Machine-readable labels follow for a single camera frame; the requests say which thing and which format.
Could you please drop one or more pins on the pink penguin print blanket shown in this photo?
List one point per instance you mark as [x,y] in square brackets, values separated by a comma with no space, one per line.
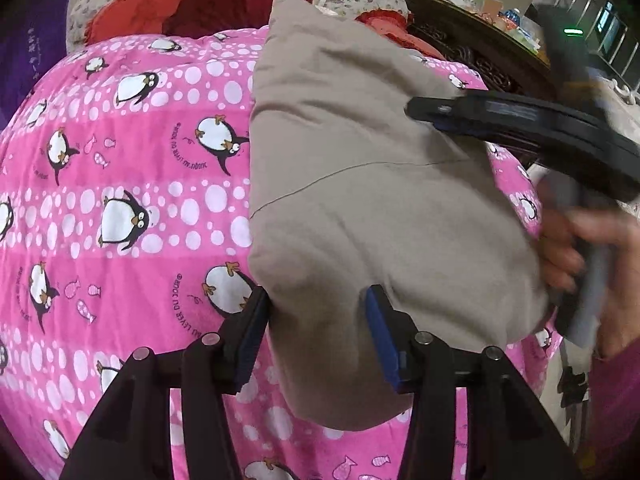
[125,160]

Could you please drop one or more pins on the metal window railing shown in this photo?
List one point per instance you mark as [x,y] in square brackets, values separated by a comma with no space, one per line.
[615,25]

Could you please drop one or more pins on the purple fabric bag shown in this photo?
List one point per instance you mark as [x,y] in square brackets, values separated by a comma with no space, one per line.
[30,50]

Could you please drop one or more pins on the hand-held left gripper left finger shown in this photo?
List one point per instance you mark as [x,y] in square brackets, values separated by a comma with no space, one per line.
[252,325]

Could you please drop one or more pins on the clutter of small packages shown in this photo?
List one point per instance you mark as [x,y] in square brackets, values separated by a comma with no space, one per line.
[505,17]

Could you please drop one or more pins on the red embroidered pillow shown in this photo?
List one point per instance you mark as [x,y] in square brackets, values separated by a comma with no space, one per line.
[140,5]

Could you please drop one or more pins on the red frilled pillow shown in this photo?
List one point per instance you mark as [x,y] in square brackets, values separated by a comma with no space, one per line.
[385,22]

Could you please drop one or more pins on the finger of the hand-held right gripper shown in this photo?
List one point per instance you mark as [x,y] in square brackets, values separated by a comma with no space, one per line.
[500,112]

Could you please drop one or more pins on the person's right forearm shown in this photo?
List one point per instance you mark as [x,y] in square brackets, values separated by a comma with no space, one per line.
[620,400]

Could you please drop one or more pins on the beige zip jacket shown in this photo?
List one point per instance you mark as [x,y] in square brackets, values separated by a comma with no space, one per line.
[350,185]

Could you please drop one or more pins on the dark red velvet pillow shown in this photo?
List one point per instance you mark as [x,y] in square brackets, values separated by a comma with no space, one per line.
[235,5]

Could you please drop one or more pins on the person's right hand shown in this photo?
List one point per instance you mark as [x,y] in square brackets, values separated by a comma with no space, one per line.
[625,280]

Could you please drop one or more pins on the dark wooden headboard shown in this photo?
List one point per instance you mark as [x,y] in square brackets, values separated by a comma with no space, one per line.
[475,35]

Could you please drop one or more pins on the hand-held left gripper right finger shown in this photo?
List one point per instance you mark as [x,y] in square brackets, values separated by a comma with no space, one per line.
[377,325]

